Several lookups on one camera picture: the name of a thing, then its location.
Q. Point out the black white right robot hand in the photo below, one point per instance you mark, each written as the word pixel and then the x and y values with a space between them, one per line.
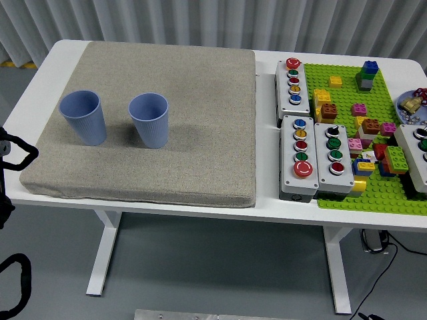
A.
pixel 367 317

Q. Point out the blue ribbed plastic cup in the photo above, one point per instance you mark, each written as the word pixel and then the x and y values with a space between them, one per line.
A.
pixel 151 133
pixel 86 126

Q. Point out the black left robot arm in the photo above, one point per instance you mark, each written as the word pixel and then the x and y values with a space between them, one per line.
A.
pixel 4 213

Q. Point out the white table leg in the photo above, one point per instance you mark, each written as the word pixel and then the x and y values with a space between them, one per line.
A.
pixel 103 253
pixel 337 266

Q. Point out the grey power adapter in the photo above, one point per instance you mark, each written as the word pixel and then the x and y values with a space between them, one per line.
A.
pixel 372 241

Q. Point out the yellow round brick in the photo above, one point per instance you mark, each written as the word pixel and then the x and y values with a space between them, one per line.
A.
pixel 359 185

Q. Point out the blue red brick stack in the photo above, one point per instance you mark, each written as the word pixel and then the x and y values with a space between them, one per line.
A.
pixel 383 170

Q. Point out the blue brick with yellow top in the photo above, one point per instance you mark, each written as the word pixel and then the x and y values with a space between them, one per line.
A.
pixel 363 166

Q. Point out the grey box with black selector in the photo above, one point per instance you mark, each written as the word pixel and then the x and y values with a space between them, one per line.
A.
pixel 323 166

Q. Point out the green brick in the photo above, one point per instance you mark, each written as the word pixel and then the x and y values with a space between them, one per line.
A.
pixel 397 159

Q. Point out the grey button box on black base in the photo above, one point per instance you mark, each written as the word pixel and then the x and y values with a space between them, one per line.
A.
pixel 408 146

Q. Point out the grey five-button box, large red mushroom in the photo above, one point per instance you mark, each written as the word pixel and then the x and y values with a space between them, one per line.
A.
pixel 287 156

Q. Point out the white pink brick stack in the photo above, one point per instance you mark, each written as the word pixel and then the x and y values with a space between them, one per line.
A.
pixel 363 135

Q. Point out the brown brick on yellow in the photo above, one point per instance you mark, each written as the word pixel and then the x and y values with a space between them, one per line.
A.
pixel 328 111

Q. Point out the light blue plate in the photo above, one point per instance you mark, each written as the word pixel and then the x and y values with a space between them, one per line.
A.
pixel 423 110

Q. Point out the brass metal fitting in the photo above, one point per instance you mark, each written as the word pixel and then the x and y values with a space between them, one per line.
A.
pixel 410 104

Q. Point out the green studded baseplate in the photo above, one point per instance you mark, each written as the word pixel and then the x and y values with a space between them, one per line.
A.
pixel 343 96

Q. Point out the yellow brick stack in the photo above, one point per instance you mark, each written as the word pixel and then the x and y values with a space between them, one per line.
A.
pixel 322 97

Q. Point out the grey five-button box, small red mushroom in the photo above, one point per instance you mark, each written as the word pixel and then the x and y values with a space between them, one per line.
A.
pixel 283 100

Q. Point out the blue green grey brick tower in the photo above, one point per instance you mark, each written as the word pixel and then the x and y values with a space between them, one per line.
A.
pixel 367 80

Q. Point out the small yellow brick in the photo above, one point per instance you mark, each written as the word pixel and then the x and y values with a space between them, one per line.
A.
pixel 335 82

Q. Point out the grey-brown fabric mat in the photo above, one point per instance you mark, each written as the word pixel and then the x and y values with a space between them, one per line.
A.
pixel 200 133

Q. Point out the white curtain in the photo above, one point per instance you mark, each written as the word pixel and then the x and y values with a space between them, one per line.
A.
pixel 133 20

